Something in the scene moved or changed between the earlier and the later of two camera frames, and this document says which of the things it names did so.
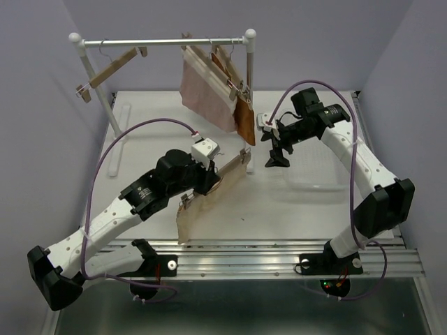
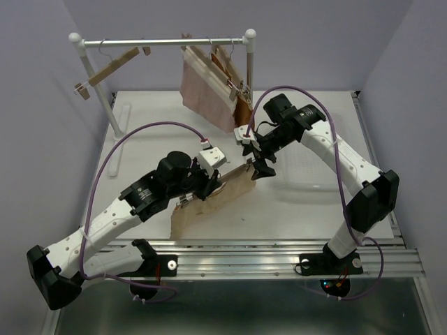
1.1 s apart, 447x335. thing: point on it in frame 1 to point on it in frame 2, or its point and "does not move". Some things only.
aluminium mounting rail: x=387 y=258 does not move
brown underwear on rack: x=244 y=118 does not move
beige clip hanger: x=244 y=156 to x=188 y=197
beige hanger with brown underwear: x=234 y=74 does not move
